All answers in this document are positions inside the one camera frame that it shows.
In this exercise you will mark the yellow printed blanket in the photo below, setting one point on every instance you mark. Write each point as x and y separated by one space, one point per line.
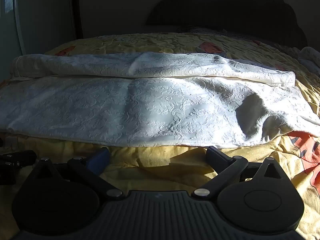
162 163

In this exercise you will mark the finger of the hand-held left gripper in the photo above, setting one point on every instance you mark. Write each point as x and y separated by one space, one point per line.
17 158

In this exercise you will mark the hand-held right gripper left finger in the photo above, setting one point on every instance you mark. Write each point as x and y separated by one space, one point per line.
100 158

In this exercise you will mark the white folded cloth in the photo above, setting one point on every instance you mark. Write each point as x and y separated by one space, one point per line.
311 58

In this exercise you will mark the white wardrobe door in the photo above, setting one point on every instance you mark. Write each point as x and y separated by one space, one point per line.
32 17

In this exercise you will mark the white textured blanket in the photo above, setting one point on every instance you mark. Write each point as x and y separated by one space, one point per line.
140 110

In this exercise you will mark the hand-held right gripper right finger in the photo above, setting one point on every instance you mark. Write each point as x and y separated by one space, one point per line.
214 156

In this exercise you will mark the dark scalloped headboard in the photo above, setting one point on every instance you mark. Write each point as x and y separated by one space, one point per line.
225 7

